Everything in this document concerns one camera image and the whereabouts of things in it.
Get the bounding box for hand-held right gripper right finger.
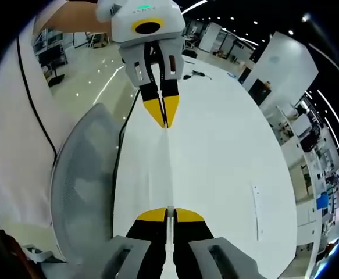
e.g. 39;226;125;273
173;207;263;279

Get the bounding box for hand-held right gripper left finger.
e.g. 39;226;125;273
101;207;169;279

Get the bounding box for clear food packaging bag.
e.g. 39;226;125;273
157;126;177;279

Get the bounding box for black items at table edge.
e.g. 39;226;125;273
191;69;213;81

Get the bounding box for grey mesh chair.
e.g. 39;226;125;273
50;102;124;266

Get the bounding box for black office chair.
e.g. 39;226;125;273
248;79;272;103

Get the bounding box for black screen on floor stand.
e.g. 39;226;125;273
37;44;67;87

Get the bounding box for blue box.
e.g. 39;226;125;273
316;194;330;210

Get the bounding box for person's white shirt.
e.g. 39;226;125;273
0;27;73;233

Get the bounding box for black worn cable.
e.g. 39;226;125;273
16;34;59;168

